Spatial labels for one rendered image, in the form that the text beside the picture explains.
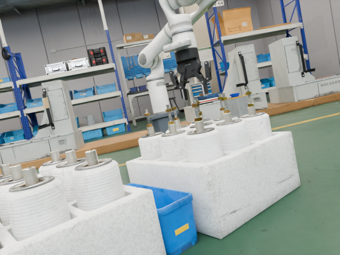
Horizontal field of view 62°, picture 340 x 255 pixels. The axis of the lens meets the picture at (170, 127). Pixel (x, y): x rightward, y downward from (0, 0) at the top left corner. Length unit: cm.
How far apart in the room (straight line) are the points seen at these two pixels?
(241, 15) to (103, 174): 598
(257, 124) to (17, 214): 67
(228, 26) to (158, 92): 489
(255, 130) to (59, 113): 239
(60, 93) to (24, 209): 255
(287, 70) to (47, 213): 322
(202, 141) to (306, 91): 288
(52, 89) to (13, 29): 715
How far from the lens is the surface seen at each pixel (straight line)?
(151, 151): 91
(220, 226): 73
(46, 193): 53
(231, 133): 81
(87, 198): 58
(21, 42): 997
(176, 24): 93
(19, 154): 310
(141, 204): 58
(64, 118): 303
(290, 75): 353
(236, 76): 335
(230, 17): 630
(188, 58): 91
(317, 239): 71
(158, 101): 143
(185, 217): 70
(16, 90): 586
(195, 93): 645
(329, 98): 361
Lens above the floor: 34
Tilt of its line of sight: 5 degrees down
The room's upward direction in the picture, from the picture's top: 12 degrees counter-clockwise
